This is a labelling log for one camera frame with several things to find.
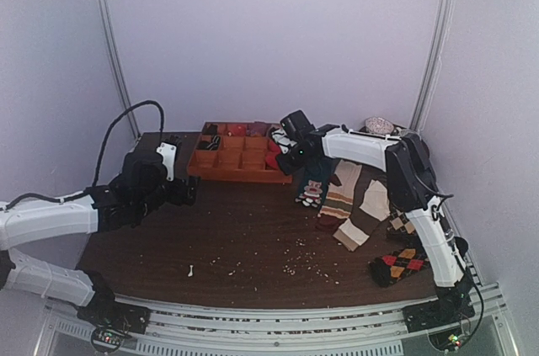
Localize right aluminium post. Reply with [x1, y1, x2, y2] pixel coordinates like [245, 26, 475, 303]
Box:
[410, 0, 454, 133]

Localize left aluminium post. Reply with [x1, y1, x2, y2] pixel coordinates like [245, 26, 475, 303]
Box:
[87, 0, 142, 141]

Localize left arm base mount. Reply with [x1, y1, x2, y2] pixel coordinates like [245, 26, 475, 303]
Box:
[77, 301, 151, 353]

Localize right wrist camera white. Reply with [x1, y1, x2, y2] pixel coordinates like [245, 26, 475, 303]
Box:
[269, 127, 296, 154]

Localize black red argyle sock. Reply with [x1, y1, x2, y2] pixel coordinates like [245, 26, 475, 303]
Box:
[368, 247, 430, 288]

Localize patterned white bowl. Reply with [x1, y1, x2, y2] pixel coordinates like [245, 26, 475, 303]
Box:
[365, 117, 395, 135]

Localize aluminium post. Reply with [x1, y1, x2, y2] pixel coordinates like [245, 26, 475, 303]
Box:
[410, 0, 454, 133]
[87, 0, 142, 141]

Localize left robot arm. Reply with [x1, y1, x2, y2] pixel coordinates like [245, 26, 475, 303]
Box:
[1, 135, 199, 326]

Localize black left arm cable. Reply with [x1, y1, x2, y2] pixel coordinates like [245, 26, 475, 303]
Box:
[90, 98, 166, 189]

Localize wooden divided organizer tray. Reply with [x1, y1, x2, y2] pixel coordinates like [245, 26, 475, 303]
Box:
[187, 121, 292, 184]

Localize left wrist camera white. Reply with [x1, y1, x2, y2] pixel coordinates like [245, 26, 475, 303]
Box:
[156, 142, 177, 182]

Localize green reindeer sock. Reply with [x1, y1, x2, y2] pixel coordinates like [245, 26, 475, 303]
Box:
[295, 158, 334, 209]

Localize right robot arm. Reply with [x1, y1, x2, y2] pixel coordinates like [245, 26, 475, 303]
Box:
[271, 110, 473, 324]

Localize aluminium table rail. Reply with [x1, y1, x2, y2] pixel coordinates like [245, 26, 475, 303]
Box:
[31, 284, 523, 355]

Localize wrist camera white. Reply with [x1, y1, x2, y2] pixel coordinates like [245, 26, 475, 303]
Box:
[269, 127, 296, 154]
[156, 142, 177, 182]

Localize brown argyle sock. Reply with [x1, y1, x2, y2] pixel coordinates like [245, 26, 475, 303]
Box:
[386, 207, 417, 241]

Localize cream striped sock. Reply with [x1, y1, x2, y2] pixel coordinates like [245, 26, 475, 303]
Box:
[316, 160, 362, 233]

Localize black white sock in tray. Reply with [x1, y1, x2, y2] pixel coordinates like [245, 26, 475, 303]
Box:
[197, 135, 221, 151]

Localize white brown sock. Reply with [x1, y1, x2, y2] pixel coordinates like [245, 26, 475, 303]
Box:
[333, 179, 390, 252]

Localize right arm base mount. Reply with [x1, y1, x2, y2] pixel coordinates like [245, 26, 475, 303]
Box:
[403, 295, 475, 353]

